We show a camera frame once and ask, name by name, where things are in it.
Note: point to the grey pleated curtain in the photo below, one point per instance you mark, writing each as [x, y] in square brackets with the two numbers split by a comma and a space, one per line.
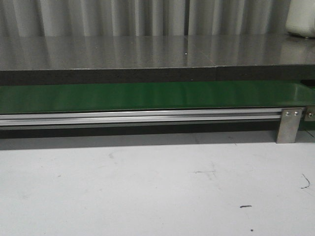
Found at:
[27, 18]

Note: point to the steel conveyor support bracket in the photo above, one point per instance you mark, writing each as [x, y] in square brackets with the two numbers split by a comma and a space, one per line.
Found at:
[289, 124]

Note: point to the aluminium conveyor side rail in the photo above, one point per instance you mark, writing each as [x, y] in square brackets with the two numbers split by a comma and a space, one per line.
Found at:
[43, 119]

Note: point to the dark grey raised platform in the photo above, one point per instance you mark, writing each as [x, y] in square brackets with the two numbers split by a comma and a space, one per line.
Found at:
[57, 60]

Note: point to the green conveyor belt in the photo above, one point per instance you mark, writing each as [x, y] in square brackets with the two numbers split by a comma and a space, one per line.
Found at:
[147, 96]

